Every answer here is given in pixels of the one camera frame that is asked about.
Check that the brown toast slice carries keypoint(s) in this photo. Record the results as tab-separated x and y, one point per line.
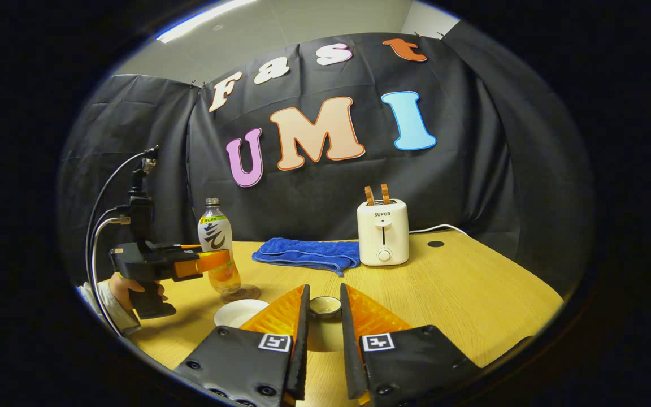
385	193
369	195

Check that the clear water bottle orange drink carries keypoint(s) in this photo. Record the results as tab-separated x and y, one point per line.
215	237

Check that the blue towel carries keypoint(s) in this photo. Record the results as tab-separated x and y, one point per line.
308	254

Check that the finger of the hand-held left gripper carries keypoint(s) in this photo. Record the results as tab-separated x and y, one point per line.
170	247
201	264

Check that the round wooden coaster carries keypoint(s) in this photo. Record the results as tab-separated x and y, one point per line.
246	294

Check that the white toaster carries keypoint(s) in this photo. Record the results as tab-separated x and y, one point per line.
383	234

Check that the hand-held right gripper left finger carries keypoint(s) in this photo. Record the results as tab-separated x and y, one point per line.
300	350

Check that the cream teacup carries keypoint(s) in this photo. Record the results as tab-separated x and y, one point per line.
241	312

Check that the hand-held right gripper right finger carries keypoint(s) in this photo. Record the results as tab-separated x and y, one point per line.
349	350

